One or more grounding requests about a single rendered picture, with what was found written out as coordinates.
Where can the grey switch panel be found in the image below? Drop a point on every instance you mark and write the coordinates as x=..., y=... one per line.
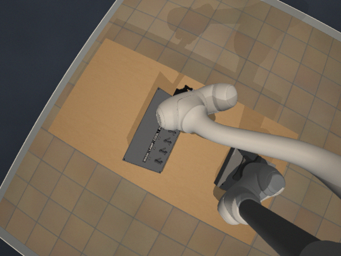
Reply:
x=151, y=144

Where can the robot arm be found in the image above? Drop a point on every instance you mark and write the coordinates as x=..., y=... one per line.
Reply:
x=187, y=111

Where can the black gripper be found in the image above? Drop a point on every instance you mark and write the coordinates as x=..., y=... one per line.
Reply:
x=186, y=87

